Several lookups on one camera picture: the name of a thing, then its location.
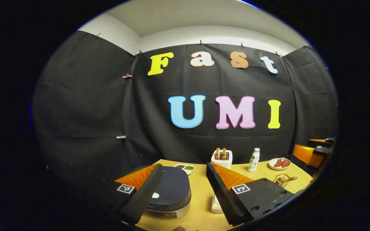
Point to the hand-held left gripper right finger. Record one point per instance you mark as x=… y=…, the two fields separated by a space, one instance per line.
x=222 y=195

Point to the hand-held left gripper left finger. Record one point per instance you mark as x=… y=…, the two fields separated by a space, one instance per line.
x=146 y=195

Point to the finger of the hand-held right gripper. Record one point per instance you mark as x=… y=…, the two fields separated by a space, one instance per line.
x=318 y=141
x=305 y=155

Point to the dark grey rice cooker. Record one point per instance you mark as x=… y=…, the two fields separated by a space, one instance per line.
x=172 y=189

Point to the red meat slice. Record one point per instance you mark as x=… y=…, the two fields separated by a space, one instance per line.
x=278 y=163
x=285 y=163

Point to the white toaster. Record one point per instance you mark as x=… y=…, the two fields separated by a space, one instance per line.
x=222 y=163

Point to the white plate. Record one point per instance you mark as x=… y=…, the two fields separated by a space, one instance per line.
x=271 y=165

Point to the toast bread slice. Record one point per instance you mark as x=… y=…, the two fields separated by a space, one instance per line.
x=217 y=154
x=224 y=154

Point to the white compartment dish with beans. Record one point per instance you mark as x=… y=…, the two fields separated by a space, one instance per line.
x=186 y=167

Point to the white milk bottle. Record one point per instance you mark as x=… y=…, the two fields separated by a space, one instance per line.
x=253 y=162

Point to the black backdrop cloth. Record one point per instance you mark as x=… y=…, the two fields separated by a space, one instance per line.
x=92 y=112

